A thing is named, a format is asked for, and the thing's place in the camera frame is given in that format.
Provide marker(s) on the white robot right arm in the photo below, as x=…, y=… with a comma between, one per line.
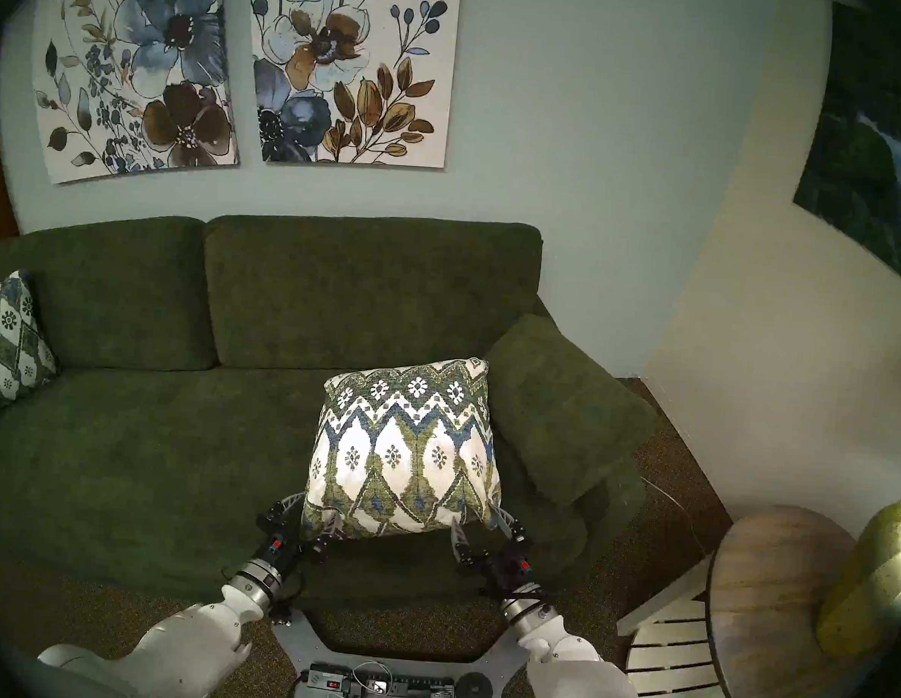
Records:
x=589, y=687

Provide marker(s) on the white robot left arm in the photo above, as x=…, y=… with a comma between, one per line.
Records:
x=174, y=647

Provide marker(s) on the black power strip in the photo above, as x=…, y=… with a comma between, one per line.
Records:
x=415, y=686

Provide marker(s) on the black round base knob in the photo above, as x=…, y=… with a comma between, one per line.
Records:
x=474, y=691

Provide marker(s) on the brown leaf flower canvas painting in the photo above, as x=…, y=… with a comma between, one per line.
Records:
x=354, y=65

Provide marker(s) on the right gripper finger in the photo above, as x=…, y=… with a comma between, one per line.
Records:
x=510, y=524
x=460, y=544

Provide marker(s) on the blue flower canvas painting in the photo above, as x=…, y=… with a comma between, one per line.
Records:
x=133, y=67

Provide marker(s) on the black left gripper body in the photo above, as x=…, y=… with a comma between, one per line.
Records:
x=282, y=547

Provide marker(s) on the green sofa armrest bolster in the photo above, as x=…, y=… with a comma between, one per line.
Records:
x=568, y=412

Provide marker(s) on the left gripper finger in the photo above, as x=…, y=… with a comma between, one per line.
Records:
x=283, y=505
x=328, y=536

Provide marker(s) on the white slatted wooden chair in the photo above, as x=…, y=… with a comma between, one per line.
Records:
x=667, y=662

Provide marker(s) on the wide green sofa back cushion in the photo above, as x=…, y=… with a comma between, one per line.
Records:
x=370, y=294

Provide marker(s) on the yellow green speckled lamp base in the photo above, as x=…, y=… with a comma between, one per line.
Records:
x=877, y=583

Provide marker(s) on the dark green fabric sofa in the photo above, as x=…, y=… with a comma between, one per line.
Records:
x=109, y=468

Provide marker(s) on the grey robot base frame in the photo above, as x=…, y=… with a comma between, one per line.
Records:
x=303, y=643

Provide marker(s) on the narrow green sofa back cushion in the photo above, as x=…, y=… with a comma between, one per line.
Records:
x=112, y=293

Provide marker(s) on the large green white patterned cushion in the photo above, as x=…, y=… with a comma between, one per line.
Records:
x=406, y=448

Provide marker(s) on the waterfall landscape wall picture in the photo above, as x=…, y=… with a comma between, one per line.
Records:
x=872, y=165

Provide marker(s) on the round wooden side table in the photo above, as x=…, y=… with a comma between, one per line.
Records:
x=768, y=622

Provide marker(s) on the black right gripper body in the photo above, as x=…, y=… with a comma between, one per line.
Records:
x=502, y=568

